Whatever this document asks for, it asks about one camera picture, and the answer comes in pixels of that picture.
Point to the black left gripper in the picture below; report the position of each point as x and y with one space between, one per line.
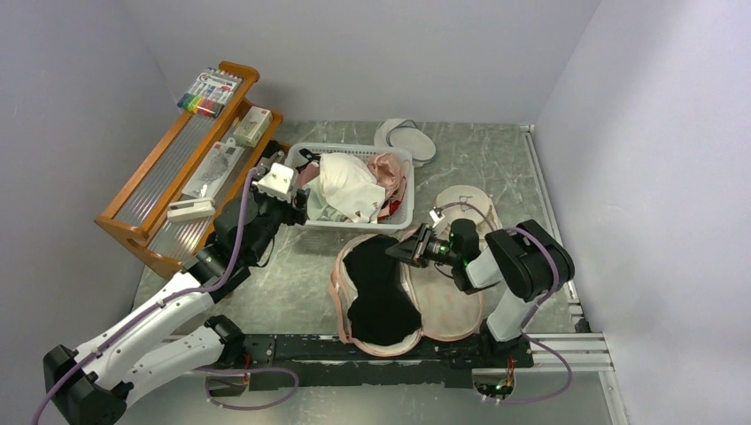
298 212

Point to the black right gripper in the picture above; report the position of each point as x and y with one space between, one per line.
414 250

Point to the white plastic laundry basket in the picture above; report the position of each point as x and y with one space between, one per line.
403 216

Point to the black bra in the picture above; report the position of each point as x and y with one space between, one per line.
382 313

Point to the floral peach mesh laundry bag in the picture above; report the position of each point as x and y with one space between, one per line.
448 315

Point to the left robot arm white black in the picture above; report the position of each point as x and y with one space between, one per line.
96 382

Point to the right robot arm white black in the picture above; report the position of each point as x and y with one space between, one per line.
526 259

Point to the white cream bra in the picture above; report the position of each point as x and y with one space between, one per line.
348 186

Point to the pink satin bra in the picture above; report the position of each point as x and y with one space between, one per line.
390 173

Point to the white bag blue trim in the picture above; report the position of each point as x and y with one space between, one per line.
405 134

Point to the light green garment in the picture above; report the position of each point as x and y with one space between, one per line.
317 207

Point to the black stapler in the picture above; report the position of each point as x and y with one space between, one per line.
273 153

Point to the clear plastic packet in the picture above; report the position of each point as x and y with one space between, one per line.
214 170

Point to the white green small box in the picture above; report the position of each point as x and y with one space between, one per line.
252 127

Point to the white clip tool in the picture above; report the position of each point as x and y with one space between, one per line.
190 209

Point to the wooden tiered shelf rack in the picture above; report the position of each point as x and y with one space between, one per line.
136 218

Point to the coloured marker pen pack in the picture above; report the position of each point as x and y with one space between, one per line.
209 93

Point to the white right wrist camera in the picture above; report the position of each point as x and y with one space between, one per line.
437 219

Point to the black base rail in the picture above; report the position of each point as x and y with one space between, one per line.
325 361

